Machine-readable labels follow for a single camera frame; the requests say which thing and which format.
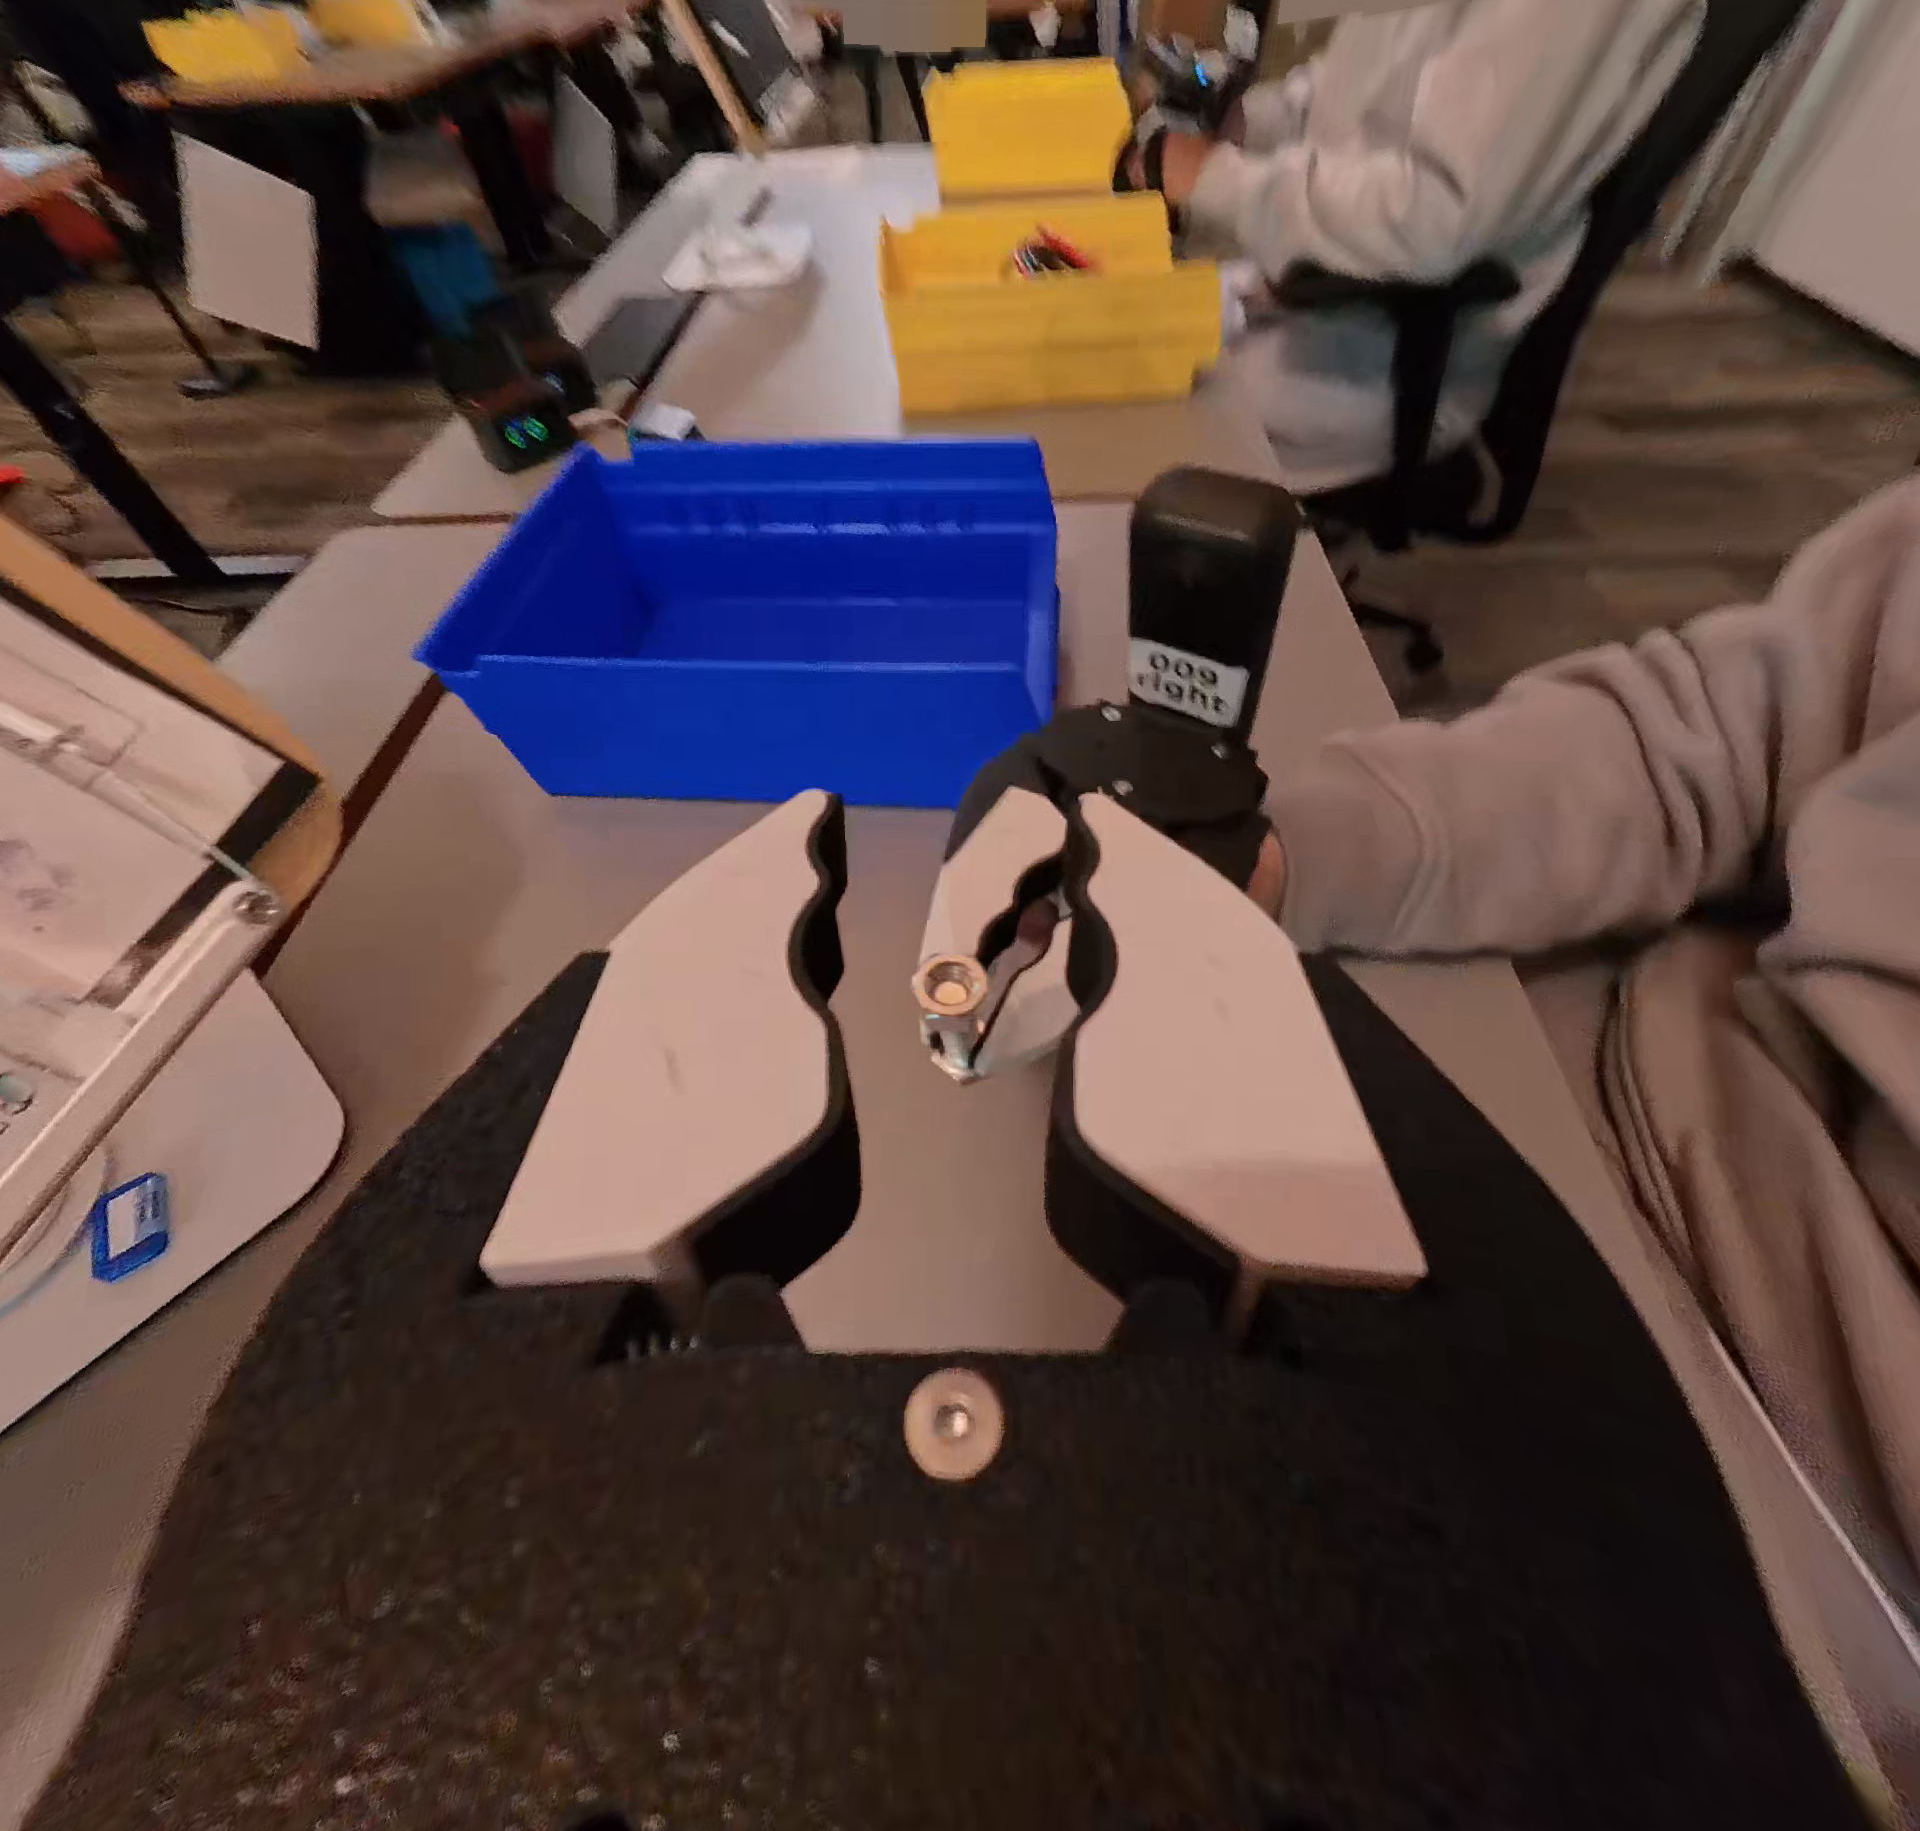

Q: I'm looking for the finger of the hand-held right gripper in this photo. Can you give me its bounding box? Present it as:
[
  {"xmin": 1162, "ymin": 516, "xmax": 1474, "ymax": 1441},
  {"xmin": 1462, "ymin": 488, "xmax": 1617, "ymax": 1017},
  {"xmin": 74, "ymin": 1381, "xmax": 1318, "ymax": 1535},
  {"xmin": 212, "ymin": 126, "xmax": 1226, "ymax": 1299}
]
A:
[{"xmin": 925, "ymin": 788, "xmax": 1078, "ymax": 1077}]

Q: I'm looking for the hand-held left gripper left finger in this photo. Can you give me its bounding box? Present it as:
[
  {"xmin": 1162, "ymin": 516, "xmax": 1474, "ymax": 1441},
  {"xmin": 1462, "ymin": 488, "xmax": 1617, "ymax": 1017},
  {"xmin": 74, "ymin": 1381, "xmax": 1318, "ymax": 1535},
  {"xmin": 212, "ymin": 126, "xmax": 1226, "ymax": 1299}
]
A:
[{"xmin": 477, "ymin": 788, "xmax": 863, "ymax": 1291}]

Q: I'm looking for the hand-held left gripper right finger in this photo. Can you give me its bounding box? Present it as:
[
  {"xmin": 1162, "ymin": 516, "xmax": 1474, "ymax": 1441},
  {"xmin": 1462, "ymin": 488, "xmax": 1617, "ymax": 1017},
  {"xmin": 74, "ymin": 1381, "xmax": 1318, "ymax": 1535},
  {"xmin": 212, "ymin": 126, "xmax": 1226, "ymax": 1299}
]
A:
[{"xmin": 1044, "ymin": 793, "xmax": 1427, "ymax": 1293}]

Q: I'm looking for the metal bolt with nut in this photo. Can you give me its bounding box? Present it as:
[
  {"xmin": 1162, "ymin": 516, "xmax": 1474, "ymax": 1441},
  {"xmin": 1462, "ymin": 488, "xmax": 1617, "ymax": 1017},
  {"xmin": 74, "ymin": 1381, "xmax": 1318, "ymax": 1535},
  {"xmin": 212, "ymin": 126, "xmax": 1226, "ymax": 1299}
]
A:
[{"xmin": 909, "ymin": 955, "xmax": 995, "ymax": 1087}]

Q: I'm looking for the person's right forearm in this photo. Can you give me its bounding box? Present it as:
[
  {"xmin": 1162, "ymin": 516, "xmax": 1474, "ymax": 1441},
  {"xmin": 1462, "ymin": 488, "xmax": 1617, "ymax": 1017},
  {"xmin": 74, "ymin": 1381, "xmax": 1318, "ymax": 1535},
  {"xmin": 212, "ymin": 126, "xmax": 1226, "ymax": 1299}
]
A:
[{"xmin": 1271, "ymin": 478, "xmax": 1920, "ymax": 963}]

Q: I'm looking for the large yellow plastic bin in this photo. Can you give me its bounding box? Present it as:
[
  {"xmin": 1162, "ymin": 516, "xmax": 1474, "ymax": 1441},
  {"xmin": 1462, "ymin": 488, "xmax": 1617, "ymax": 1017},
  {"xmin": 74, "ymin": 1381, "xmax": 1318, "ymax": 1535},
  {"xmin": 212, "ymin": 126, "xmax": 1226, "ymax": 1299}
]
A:
[{"xmin": 878, "ymin": 194, "xmax": 1226, "ymax": 418}]

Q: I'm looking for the blue plastic bin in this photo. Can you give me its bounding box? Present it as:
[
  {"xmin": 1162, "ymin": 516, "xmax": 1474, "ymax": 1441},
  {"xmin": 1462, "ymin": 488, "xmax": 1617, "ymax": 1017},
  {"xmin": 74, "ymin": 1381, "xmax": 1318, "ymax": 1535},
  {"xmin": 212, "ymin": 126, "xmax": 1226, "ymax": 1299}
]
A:
[{"xmin": 412, "ymin": 436, "xmax": 1065, "ymax": 809}]

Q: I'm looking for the black office chair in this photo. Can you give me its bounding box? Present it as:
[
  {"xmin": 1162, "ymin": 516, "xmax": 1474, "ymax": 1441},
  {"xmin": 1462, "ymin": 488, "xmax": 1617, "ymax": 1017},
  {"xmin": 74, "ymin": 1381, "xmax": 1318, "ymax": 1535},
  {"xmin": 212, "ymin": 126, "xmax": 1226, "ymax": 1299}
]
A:
[{"xmin": 1271, "ymin": 0, "xmax": 1884, "ymax": 676}]

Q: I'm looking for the white display base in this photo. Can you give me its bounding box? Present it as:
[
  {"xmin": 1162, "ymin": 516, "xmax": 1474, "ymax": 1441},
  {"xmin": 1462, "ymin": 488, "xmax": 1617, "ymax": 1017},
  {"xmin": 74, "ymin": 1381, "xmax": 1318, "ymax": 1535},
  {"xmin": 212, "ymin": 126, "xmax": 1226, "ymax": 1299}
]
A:
[{"xmin": 0, "ymin": 967, "xmax": 347, "ymax": 1435}]

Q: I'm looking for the person's grey clothing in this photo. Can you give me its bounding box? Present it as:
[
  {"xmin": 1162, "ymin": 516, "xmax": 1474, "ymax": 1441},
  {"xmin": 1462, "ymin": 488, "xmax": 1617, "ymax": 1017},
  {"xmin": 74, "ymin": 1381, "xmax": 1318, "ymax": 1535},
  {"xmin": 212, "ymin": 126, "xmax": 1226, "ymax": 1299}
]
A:
[{"xmin": 1522, "ymin": 871, "xmax": 1920, "ymax": 1653}]

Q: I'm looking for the small blue card case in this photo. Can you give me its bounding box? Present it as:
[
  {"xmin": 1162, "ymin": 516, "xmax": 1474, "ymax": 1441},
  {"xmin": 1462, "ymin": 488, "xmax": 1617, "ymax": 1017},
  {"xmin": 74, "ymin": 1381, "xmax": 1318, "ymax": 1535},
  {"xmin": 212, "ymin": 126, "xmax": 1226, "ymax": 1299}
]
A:
[{"xmin": 88, "ymin": 1173, "xmax": 172, "ymax": 1283}]

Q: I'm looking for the white crumpled cloth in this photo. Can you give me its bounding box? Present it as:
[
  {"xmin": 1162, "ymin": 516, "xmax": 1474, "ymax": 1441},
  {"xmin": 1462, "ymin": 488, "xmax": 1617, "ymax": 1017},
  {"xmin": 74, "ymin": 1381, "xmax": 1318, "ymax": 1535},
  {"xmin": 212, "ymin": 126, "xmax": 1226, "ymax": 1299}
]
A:
[{"xmin": 660, "ymin": 218, "xmax": 813, "ymax": 298}]

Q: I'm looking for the dark flat pad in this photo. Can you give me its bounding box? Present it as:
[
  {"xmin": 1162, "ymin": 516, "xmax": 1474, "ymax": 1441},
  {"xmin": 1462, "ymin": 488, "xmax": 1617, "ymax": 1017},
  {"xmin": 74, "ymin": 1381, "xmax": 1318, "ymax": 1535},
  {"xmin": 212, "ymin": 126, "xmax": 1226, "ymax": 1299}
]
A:
[{"xmin": 575, "ymin": 292, "xmax": 708, "ymax": 388}]

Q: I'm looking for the black device with green lights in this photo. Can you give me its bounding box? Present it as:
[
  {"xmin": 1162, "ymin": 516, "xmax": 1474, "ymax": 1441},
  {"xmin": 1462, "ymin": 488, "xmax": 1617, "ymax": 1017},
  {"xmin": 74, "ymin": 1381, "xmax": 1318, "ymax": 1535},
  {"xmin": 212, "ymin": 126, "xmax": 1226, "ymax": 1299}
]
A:
[{"xmin": 431, "ymin": 290, "xmax": 601, "ymax": 478}]

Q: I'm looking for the leaning wooden framed board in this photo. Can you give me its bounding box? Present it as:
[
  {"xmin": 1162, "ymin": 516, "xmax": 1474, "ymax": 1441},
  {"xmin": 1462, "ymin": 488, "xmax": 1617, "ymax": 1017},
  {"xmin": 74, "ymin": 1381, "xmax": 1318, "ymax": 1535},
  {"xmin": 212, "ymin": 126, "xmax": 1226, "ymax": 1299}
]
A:
[{"xmin": 613, "ymin": 0, "xmax": 819, "ymax": 156}]

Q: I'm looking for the wooden desk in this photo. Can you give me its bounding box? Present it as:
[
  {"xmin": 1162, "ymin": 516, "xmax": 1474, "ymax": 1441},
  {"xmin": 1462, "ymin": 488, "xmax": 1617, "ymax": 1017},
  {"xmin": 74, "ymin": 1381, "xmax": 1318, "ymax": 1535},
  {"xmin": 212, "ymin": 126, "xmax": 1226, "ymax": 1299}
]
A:
[{"xmin": 116, "ymin": 0, "xmax": 650, "ymax": 378}]

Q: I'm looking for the white side panel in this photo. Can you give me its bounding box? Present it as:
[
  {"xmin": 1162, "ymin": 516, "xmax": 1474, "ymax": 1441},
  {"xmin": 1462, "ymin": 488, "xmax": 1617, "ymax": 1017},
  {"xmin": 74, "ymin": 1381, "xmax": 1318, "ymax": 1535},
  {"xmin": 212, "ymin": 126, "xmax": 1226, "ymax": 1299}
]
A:
[{"xmin": 170, "ymin": 134, "xmax": 321, "ymax": 352}]

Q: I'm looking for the flat yellow tray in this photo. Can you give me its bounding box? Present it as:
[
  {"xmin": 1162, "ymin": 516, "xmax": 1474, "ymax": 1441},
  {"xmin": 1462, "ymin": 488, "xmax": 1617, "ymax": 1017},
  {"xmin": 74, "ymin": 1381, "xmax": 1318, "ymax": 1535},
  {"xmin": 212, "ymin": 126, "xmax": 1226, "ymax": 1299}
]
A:
[{"xmin": 142, "ymin": 8, "xmax": 312, "ymax": 88}]

